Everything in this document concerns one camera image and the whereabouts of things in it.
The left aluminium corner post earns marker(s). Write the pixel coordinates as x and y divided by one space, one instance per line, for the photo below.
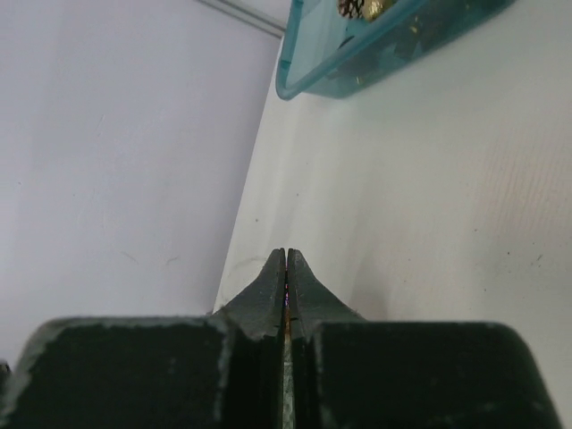
249 15

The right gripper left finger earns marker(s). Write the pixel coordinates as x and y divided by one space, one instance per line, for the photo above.
222 370

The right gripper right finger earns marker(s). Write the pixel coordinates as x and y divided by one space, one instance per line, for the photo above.
349 372

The small gold ball ornament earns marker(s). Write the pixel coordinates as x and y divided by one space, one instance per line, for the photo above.
373 9

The small pine cone ornament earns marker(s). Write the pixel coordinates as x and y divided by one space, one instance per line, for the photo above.
350 9

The teal plastic container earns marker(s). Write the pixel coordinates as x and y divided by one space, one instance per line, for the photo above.
326 55

